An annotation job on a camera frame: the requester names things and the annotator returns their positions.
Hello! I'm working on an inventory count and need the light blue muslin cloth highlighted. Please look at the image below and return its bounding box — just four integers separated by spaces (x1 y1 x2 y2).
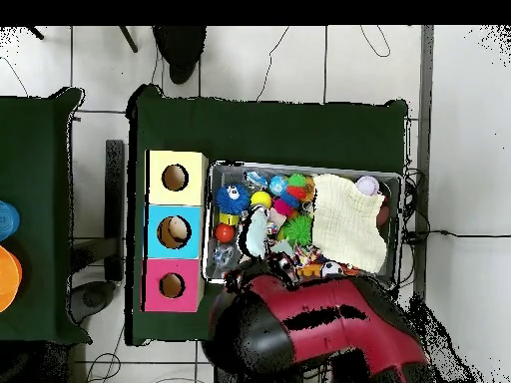
241 205 295 260

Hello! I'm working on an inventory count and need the cream muslin cloth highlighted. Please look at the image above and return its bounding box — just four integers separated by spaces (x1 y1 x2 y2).
309 172 388 275

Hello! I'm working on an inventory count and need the orange plastic bowl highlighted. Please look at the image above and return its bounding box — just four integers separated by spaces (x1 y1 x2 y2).
0 244 23 313

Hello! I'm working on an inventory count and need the shallow clear mesh bin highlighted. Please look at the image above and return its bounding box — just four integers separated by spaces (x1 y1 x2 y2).
202 160 404 295

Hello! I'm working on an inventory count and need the wooden three-hole box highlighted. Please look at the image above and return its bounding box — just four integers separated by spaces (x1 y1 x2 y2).
141 149 210 313

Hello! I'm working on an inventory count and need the yellow smooth ball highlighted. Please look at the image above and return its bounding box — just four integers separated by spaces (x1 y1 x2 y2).
250 191 273 210

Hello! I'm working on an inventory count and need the blue spiky ball with eyes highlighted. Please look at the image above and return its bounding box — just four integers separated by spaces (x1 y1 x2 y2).
215 183 251 215

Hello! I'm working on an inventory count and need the blue globe ball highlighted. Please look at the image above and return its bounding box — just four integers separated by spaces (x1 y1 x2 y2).
267 174 289 196

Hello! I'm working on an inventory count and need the red smooth ball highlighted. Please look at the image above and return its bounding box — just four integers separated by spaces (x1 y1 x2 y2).
214 222 236 244

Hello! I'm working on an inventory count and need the multicolour spiky caterpillar toy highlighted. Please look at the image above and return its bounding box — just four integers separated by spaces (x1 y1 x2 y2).
272 173 308 218

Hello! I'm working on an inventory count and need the green spiky ball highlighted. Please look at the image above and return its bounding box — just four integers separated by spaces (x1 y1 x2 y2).
281 214 314 247

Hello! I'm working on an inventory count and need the dark green table cloth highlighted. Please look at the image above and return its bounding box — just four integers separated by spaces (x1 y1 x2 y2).
125 83 410 354

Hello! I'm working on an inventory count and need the white baseball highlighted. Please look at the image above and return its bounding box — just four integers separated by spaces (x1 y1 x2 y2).
354 175 381 197

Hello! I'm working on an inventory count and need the black stand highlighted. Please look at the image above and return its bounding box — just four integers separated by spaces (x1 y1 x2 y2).
69 139 126 325

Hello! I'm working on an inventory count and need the person's foot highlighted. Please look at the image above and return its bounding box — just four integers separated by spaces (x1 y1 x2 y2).
152 25 208 86

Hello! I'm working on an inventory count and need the green covered side table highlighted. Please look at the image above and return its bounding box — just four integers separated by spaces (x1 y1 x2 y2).
0 86 93 345

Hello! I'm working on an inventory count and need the blue plastic cup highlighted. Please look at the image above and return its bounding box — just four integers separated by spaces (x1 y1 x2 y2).
0 199 21 242

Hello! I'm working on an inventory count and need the black floor cable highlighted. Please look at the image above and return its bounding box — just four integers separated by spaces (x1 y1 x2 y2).
255 25 291 103
402 228 511 245

